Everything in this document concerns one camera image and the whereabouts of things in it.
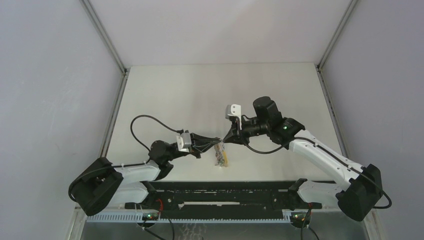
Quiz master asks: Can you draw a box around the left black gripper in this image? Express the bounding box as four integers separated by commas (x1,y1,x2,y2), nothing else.
164,132,220,162

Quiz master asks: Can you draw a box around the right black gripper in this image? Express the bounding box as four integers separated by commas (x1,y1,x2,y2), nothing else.
224,115,270,146

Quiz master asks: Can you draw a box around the keyring with yellow handle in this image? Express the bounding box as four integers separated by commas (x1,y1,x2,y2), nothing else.
214,142,229,167

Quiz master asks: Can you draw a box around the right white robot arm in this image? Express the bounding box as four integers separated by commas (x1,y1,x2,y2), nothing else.
223,96,385,222

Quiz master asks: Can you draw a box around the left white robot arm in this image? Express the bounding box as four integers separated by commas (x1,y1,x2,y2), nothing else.
68,131,222,216

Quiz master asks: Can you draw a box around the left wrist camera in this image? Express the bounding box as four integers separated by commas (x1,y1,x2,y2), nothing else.
176,130,192,153

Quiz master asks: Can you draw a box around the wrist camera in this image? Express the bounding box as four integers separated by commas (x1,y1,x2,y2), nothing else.
225,104,242,130
176,130,192,153

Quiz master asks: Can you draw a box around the left black camera cable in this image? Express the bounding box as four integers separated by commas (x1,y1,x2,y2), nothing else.
129,114,185,153

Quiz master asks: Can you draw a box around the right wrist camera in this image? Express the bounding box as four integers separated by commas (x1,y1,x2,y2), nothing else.
225,104,242,130

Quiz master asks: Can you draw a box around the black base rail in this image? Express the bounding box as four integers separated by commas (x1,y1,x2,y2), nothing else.
74,180,377,223

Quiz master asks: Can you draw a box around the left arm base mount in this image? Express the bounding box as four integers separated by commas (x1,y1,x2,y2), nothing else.
124,181,164,211

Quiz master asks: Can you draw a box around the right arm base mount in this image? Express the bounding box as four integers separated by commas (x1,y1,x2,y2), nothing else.
282,178,323,211

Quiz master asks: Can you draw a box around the right aluminium frame post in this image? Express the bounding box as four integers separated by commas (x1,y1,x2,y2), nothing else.
316,0,360,72

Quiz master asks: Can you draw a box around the aluminium frame post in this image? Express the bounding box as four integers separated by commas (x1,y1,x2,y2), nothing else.
316,0,360,72
79,0,127,75

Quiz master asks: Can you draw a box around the left aluminium frame post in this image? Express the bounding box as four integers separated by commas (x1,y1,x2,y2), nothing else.
79,0,127,75

